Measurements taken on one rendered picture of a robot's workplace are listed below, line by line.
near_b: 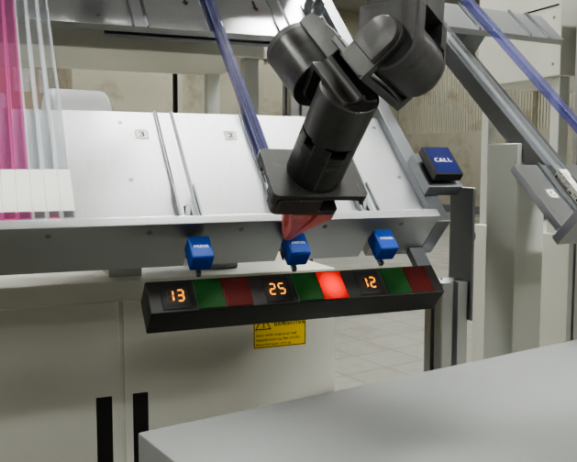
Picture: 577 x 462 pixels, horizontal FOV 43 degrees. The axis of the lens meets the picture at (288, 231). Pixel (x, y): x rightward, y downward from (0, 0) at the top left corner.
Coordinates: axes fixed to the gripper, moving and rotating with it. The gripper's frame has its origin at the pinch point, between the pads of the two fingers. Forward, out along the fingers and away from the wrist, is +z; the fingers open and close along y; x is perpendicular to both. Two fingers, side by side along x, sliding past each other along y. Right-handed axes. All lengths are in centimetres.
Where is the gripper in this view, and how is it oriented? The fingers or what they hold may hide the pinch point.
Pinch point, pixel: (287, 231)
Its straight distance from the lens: 79.9
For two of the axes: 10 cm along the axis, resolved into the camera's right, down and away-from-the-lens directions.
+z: -2.9, 6.4, 7.1
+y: -9.2, 0.1, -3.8
